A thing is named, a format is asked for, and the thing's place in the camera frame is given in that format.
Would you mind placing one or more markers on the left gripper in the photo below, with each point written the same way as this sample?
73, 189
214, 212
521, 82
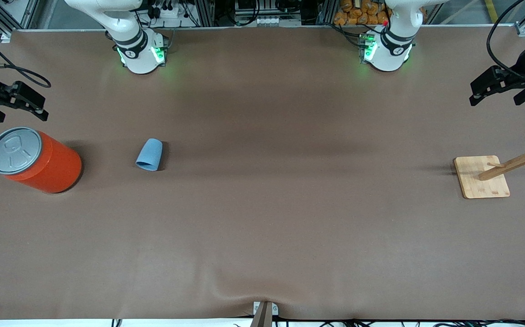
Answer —
520, 74

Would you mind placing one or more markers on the light blue plastic cup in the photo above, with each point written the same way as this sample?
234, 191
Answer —
149, 154

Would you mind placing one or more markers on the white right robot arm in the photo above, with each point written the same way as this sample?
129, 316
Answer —
139, 59

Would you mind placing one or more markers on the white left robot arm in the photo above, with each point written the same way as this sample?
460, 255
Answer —
389, 56

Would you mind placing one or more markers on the orange can with grey lid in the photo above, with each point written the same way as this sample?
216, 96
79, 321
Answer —
53, 168

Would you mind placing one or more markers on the wooden mug tree stand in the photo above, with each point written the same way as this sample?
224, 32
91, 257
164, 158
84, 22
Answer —
480, 186

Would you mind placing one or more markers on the bag of orange snacks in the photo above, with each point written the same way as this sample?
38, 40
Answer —
357, 11

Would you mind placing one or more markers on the white power strip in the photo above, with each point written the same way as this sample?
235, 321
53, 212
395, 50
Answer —
171, 12

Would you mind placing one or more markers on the white connector strip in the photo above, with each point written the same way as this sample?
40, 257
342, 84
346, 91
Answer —
269, 21

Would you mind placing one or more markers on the brown table cloth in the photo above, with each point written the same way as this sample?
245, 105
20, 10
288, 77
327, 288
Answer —
262, 218

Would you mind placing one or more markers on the aluminium corner bracket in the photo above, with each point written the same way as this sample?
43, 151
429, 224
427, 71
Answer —
6, 36
523, 31

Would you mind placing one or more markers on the grey metal camera bracket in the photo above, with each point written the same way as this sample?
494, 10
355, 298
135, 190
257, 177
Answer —
262, 318

